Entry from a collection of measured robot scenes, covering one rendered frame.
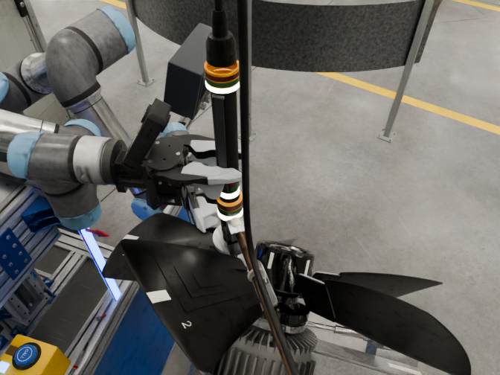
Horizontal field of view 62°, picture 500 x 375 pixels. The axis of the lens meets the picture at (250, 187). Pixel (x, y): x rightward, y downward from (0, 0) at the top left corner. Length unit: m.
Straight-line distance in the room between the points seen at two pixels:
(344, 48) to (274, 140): 0.79
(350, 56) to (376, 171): 0.76
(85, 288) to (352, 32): 1.89
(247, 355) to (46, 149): 0.47
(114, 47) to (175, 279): 0.61
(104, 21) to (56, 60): 0.15
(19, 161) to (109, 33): 0.43
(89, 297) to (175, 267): 1.44
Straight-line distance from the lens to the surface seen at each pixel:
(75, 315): 2.03
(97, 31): 1.03
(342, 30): 2.47
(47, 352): 0.99
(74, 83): 0.99
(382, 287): 0.99
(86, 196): 0.76
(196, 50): 1.38
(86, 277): 2.11
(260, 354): 0.79
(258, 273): 0.60
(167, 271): 0.61
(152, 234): 0.94
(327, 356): 0.84
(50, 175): 0.70
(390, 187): 2.73
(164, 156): 0.62
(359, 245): 2.40
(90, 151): 0.66
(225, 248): 0.75
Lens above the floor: 1.92
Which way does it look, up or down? 48 degrees down
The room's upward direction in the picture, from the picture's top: straight up
